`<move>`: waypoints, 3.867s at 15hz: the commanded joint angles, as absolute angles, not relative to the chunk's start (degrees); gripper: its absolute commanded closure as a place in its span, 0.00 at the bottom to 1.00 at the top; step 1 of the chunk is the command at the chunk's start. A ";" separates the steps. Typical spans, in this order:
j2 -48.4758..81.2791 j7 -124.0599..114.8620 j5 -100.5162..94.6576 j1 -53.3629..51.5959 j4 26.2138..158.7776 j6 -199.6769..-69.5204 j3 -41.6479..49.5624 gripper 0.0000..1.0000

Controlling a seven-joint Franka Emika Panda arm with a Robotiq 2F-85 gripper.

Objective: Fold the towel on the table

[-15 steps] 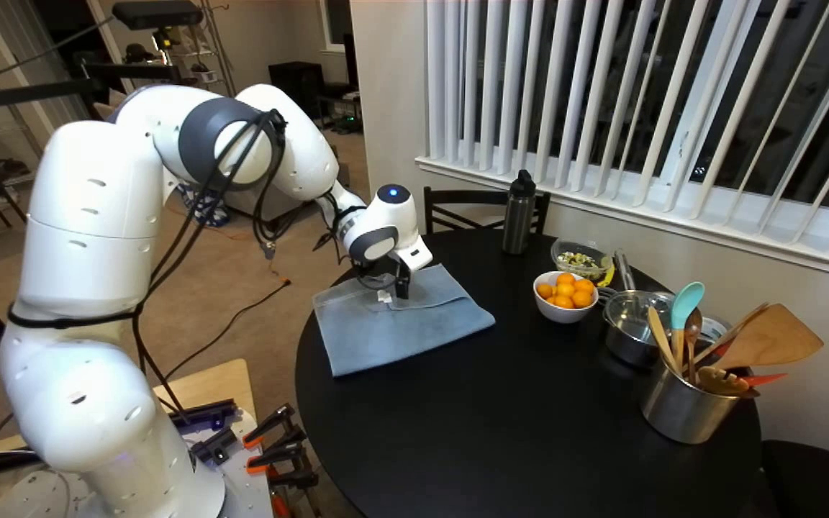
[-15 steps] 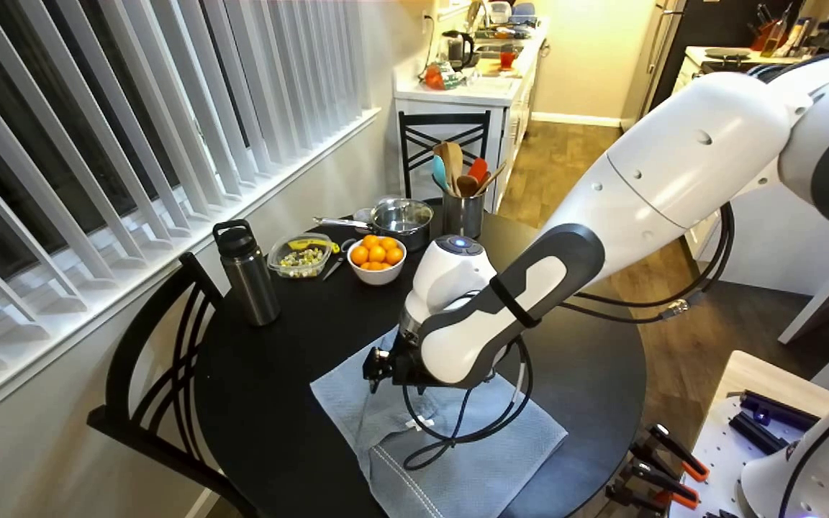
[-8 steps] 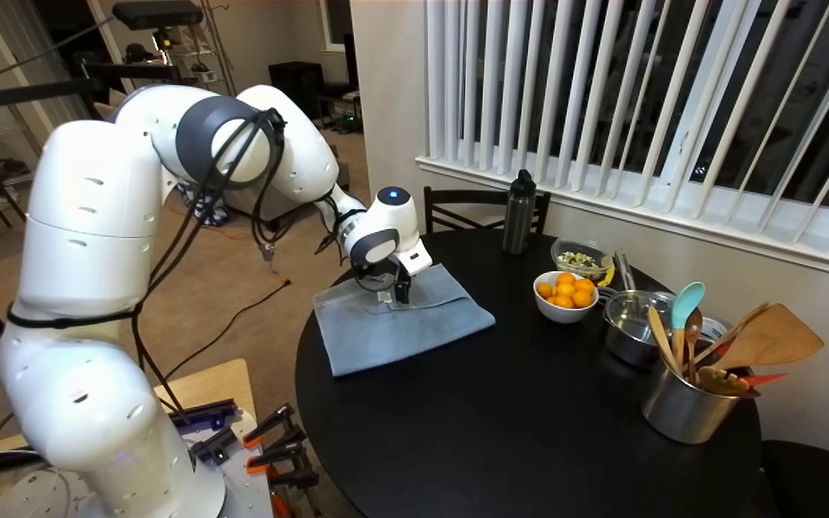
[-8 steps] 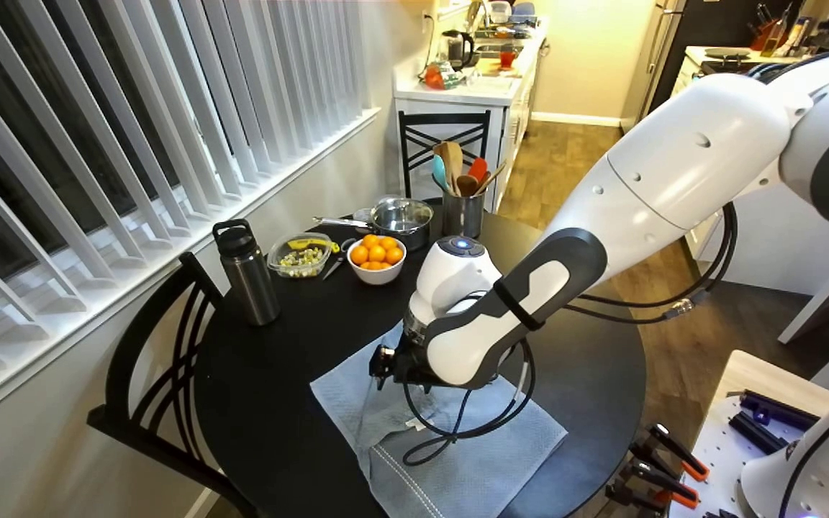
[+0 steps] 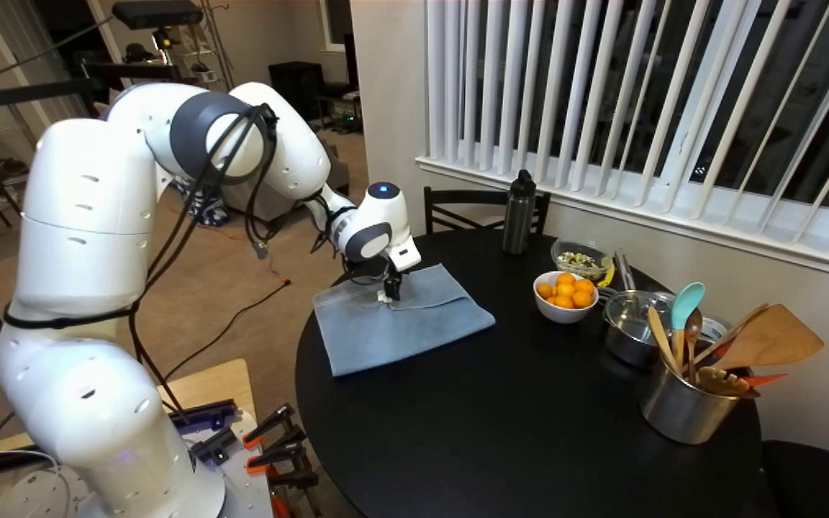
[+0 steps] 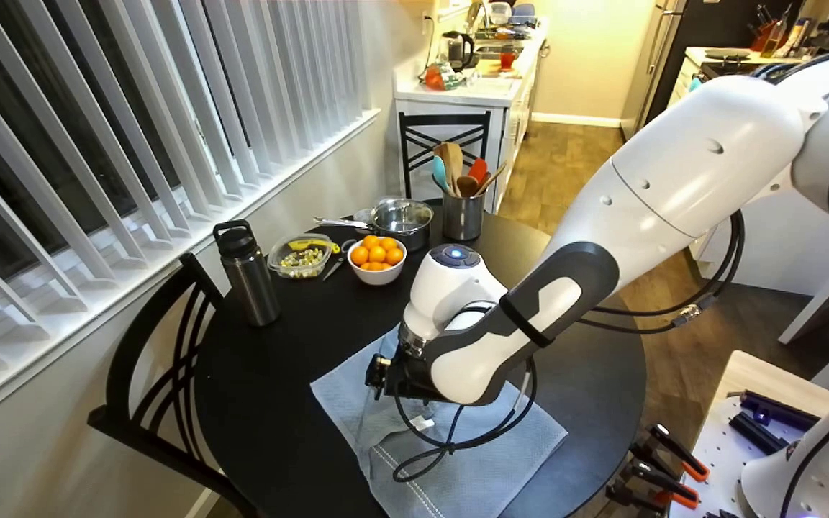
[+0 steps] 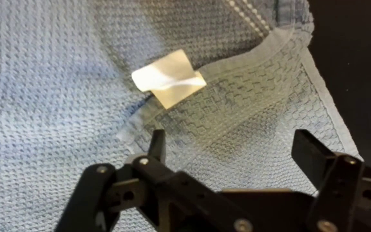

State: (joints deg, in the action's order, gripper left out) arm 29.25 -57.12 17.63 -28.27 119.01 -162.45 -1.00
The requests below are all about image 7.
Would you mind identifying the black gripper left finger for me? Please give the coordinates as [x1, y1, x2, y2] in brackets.
[54, 129, 257, 232]

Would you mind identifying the light blue towel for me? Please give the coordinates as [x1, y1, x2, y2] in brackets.
[0, 0, 365, 232]

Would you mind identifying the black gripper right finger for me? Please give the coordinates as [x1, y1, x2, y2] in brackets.
[291, 127, 371, 232]

